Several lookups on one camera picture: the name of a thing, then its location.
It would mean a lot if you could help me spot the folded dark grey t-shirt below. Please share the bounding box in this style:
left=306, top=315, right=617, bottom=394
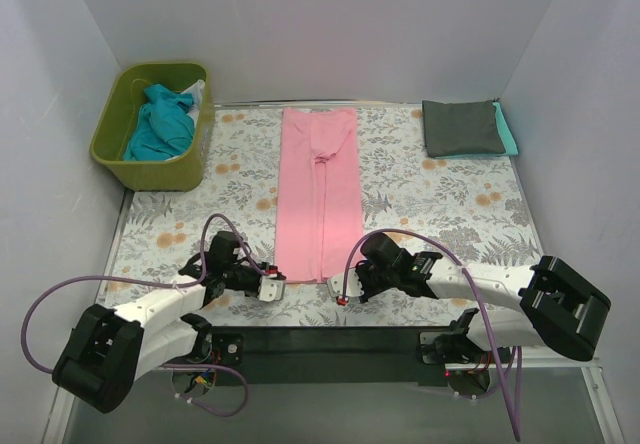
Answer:
left=422, top=100, right=506, bottom=158

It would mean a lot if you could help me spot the teal t-shirt in bin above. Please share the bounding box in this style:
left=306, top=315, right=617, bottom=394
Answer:
left=123, top=84, right=197, bottom=162

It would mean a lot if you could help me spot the folded teal t-shirt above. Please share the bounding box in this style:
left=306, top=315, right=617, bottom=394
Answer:
left=440, top=101, right=519, bottom=157

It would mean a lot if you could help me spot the green plastic bin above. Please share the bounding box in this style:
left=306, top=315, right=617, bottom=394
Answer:
left=89, top=61, right=214, bottom=191

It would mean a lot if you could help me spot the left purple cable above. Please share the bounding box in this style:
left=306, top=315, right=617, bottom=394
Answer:
left=19, top=212, right=281, bottom=418

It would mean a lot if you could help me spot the white garment in bin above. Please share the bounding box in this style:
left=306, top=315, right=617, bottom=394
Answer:
left=182, top=79, right=206, bottom=122

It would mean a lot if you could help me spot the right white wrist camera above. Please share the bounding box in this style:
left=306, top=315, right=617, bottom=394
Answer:
left=327, top=267, right=363, bottom=307

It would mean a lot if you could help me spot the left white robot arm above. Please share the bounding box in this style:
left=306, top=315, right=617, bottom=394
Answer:
left=52, top=231, right=278, bottom=413

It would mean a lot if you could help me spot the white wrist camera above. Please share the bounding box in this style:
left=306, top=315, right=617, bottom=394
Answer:
left=327, top=267, right=363, bottom=307
left=258, top=263, right=286, bottom=302

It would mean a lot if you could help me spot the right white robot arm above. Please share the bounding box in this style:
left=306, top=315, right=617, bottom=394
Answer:
left=343, top=231, right=611, bottom=362

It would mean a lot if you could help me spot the pink t-shirt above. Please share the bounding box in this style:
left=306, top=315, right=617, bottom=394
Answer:
left=274, top=108, right=364, bottom=283

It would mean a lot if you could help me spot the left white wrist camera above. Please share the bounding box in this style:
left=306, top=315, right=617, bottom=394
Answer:
left=258, top=263, right=286, bottom=302

